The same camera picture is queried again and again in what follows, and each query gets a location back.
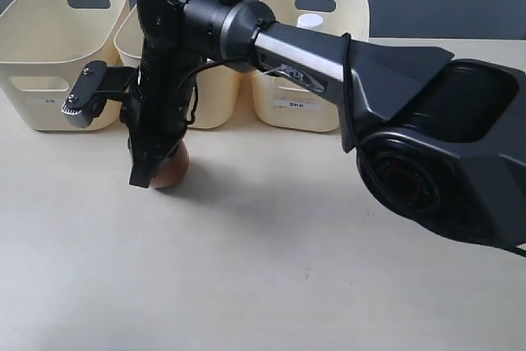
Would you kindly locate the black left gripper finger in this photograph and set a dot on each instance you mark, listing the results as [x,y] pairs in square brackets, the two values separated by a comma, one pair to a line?
[150,170]

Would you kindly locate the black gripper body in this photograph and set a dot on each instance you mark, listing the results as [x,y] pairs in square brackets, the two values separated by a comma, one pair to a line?
[158,95]

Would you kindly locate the brown wooden cup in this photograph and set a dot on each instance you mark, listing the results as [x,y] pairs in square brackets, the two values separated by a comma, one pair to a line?
[174,171]

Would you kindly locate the clear plastic bottle white cap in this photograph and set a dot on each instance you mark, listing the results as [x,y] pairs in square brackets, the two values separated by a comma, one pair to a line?
[310,21]

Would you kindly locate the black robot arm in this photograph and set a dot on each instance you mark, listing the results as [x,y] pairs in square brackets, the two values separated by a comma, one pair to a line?
[439,140]

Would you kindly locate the middle cream plastic bin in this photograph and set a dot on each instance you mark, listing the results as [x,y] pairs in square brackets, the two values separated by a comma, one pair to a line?
[217,87]

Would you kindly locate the cream plastic bin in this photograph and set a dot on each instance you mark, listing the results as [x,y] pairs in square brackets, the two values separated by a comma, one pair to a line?
[217,87]
[45,45]
[280,103]

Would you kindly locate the left cream plastic bin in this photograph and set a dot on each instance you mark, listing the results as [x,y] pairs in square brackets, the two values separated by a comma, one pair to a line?
[45,45]

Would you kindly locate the right cream plastic bin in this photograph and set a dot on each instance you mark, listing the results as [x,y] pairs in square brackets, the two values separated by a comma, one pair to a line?
[280,103]

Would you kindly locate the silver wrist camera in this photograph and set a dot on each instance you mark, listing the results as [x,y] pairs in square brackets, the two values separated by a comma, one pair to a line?
[97,84]

